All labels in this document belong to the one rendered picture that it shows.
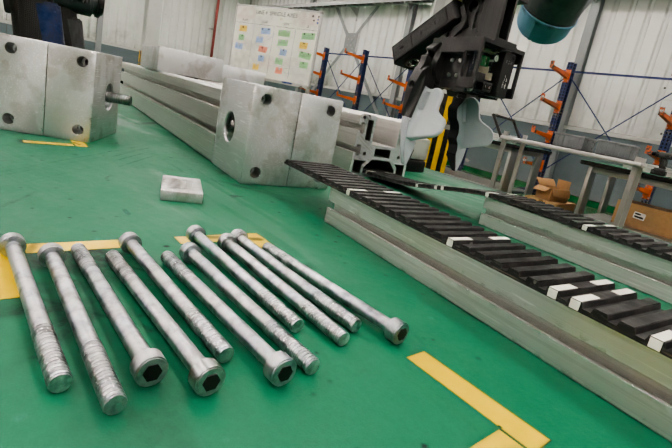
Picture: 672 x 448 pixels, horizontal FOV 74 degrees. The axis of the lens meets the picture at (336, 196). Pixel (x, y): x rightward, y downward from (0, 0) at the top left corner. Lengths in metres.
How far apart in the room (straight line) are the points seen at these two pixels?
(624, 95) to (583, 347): 8.24
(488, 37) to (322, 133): 0.20
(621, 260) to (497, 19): 0.26
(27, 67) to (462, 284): 0.47
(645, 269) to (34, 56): 0.58
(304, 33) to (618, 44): 5.01
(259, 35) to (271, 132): 6.34
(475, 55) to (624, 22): 8.21
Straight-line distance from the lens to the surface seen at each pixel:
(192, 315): 0.18
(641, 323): 0.21
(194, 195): 0.35
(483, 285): 0.24
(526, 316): 0.24
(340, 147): 0.63
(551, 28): 0.68
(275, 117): 0.43
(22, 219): 0.29
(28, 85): 0.56
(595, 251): 0.43
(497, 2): 0.52
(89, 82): 0.54
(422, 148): 0.79
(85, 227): 0.28
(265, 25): 6.73
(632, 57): 8.52
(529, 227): 0.46
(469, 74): 0.51
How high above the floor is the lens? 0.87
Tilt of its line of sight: 12 degrees down
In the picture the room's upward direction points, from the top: 11 degrees clockwise
